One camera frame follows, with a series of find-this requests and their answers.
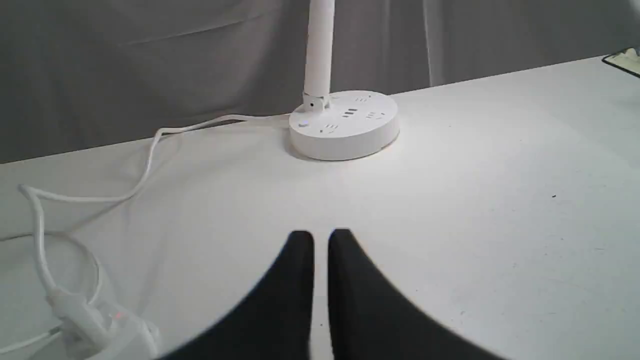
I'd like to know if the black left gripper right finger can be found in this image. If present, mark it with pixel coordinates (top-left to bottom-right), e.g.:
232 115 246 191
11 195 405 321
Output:
327 228 498 360

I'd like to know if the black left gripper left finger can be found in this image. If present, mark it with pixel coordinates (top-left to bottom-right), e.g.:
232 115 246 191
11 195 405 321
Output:
164 230 314 360

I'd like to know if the painted paper folding fan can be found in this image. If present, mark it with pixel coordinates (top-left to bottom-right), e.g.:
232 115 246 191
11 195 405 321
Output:
601 47 640 78

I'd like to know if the white desk lamp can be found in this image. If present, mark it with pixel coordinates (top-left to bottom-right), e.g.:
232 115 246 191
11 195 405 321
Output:
288 0 400 161

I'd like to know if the white power strip plug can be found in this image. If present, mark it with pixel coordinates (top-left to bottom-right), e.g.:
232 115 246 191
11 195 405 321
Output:
46 290 162 360

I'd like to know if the grey backdrop curtain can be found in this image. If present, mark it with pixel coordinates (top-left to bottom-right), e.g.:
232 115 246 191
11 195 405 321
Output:
0 0 639 163

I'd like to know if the white power cable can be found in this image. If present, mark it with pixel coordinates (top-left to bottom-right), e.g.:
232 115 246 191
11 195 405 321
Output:
17 114 292 301

